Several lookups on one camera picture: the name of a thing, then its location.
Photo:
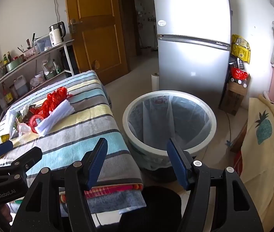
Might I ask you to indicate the red ribbon bows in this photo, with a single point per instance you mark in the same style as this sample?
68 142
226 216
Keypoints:
54 99

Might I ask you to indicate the white bin with plastic liner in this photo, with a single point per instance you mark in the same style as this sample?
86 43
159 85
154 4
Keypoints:
151 153

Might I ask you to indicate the green basin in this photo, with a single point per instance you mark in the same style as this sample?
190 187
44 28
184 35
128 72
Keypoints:
14 64

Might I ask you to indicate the red round lid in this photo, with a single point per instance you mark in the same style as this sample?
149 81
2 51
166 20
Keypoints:
35 123

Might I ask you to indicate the plastic jug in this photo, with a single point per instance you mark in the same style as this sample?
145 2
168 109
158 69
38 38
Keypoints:
20 87

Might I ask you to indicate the yellow hanging bag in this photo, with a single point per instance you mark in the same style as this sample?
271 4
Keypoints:
240 50

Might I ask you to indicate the red plastic bag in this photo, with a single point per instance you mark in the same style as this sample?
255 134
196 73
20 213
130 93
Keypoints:
238 73

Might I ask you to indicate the striped blanket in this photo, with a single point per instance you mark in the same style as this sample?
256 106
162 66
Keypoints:
79 130

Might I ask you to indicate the pink utensil basket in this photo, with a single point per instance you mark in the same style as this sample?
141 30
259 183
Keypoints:
29 53

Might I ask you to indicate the cardboard box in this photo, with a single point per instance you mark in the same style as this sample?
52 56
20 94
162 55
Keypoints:
233 96

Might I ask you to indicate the white plastic bag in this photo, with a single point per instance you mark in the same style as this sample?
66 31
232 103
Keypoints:
23 128

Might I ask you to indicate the wooden door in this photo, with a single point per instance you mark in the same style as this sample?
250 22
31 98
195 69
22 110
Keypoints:
95 41

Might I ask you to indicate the yellow snack packet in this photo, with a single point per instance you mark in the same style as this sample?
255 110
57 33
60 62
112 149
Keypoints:
5 138

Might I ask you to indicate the yellow pineapple blanket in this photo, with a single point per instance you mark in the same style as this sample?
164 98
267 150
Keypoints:
260 162

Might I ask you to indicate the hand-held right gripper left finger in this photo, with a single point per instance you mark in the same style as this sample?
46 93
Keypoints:
95 164

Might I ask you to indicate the white paper towel roll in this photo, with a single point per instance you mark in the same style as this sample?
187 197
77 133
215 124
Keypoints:
155 82

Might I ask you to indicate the metal shelf rack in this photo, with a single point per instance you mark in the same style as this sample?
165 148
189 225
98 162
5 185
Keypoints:
54 46

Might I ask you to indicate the clear storage box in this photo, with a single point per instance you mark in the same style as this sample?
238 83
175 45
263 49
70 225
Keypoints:
42 44

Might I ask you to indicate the white tissue bundle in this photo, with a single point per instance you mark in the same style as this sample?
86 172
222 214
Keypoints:
11 123

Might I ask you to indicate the person's left hand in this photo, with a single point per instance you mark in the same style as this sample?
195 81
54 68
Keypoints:
6 211

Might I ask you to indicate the white electric kettle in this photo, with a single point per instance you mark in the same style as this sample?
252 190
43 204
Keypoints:
56 36

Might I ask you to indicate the silver refrigerator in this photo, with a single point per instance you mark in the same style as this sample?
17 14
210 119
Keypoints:
190 53

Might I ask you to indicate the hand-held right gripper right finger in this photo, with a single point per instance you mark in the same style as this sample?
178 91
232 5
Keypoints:
175 162

